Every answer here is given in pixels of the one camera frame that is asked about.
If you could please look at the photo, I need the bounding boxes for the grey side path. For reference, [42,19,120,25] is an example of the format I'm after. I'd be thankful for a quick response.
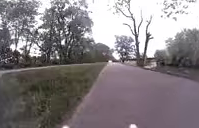
[0,63,88,80]

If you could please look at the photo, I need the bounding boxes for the grass strip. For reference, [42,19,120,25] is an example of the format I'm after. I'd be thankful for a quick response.
[0,62,108,128]

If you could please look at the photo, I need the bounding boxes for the row of leafy trees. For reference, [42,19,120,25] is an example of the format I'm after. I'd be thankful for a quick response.
[0,0,115,72]

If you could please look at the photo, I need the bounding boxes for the small distant leafy tree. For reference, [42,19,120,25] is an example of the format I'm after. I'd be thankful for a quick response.
[114,34,136,63]

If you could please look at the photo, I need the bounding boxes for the pale green bushes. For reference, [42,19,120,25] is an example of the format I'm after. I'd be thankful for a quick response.
[153,27,199,69]

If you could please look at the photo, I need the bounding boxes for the dark verge with water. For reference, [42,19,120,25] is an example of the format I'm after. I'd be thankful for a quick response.
[143,61,199,85]

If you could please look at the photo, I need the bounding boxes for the bare forked tree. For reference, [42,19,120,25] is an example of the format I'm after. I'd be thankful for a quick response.
[112,0,155,67]

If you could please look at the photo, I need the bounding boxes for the reddish asphalt path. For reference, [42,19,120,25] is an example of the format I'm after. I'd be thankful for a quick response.
[65,61,199,128]

